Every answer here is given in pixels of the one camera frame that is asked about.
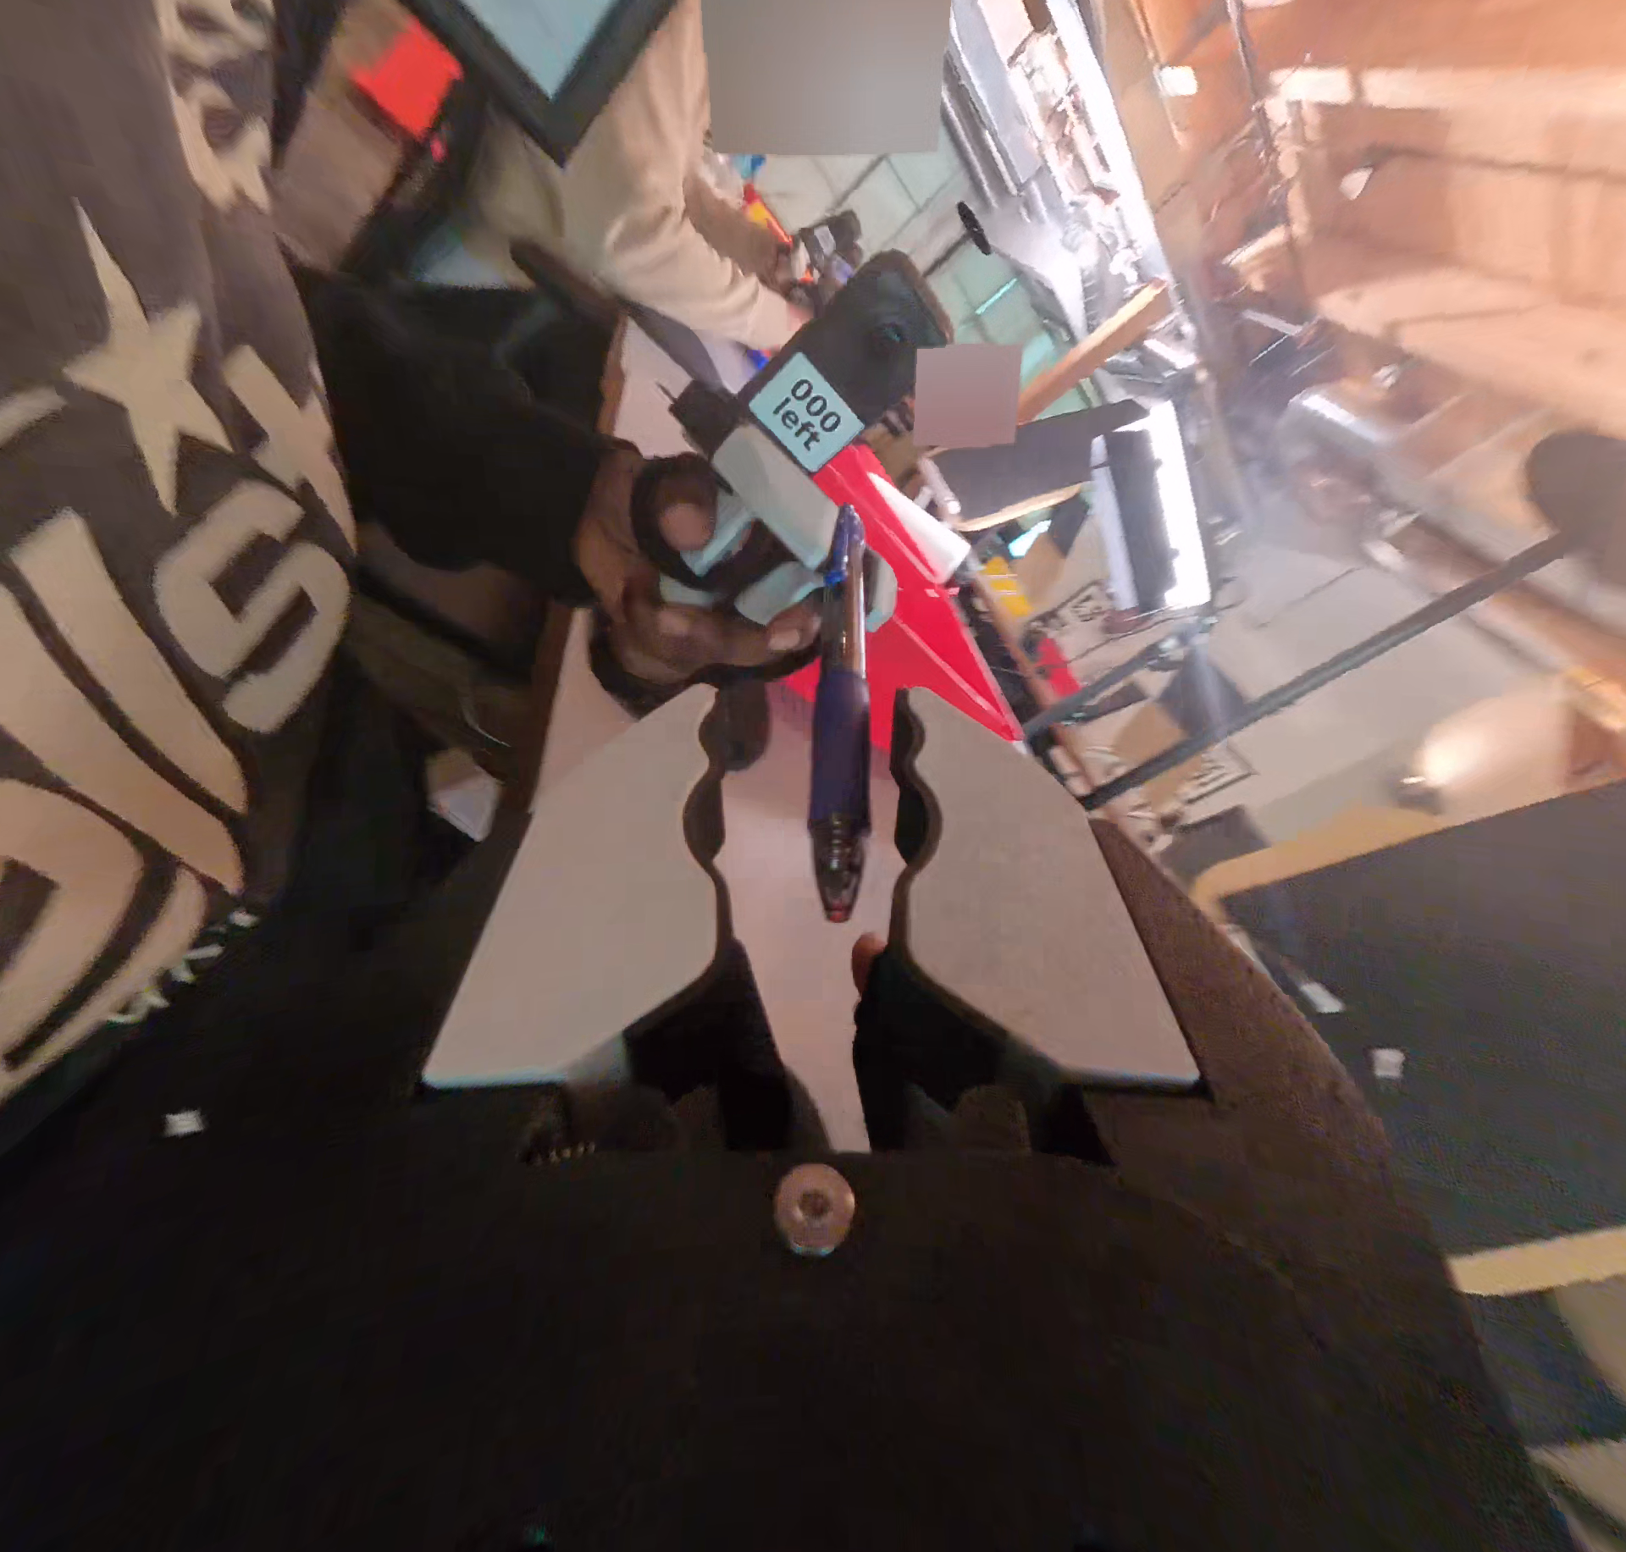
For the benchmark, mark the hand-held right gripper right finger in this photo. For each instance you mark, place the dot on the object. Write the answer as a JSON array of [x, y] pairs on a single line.
[[1030, 930]]

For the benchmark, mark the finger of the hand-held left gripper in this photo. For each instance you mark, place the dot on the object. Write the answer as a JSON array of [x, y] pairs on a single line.
[[789, 498], [781, 594]]

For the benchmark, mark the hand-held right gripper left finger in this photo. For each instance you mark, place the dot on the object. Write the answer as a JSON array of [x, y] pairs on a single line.
[[598, 917]]

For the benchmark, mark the red plastic bin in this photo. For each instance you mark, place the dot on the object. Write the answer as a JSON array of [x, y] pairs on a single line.
[[928, 637]]

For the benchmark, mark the blue pen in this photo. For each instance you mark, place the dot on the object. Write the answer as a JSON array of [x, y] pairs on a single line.
[[839, 739]]

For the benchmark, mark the person's left forearm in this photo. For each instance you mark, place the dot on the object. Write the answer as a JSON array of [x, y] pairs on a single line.
[[471, 434]]

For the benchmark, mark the person's left hand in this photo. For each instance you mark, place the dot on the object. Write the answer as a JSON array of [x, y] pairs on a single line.
[[636, 612]]

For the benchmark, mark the person's right hand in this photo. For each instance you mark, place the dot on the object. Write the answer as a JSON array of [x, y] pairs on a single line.
[[867, 962]]

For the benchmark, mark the white cup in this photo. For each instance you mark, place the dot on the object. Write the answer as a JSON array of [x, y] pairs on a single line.
[[934, 536]]

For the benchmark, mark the studio light panel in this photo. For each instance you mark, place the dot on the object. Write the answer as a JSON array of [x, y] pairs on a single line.
[[1150, 523]]

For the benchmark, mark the black light stand pole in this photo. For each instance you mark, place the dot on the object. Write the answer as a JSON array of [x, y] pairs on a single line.
[[1335, 650]]

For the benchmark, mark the black board with wooden rim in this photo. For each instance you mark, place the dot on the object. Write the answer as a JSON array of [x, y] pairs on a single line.
[[1500, 1006]]

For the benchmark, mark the silver ventilation duct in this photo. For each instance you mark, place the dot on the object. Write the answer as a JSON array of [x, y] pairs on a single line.
[[1386, 447]]

